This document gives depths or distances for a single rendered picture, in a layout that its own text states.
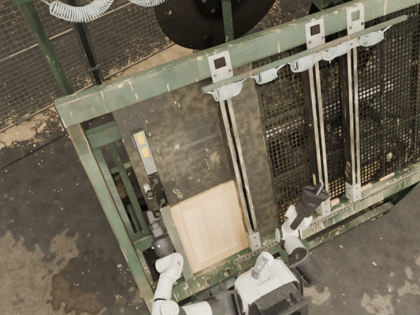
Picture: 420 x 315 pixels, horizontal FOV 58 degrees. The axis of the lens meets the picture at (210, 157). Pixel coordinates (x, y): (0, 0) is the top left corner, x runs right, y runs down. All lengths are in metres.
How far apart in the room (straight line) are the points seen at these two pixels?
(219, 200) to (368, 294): 1.75
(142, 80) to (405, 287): 2.73
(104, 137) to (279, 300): 1.06
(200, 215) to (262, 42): 0.95
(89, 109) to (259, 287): 1.07
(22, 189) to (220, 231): 2.17
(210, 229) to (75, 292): 1.51
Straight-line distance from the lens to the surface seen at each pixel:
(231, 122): 1.85
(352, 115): 2.28
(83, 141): 1.70
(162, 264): 1.83
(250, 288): 1.82
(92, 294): 3.29
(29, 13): 1.89
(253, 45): 1.77
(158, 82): 1.63
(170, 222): 2.00
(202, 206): 2.05
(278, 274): 1.85
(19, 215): 3.73
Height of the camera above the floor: 3.12
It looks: 59 degrees down
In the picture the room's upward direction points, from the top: 2 degrees clockwise
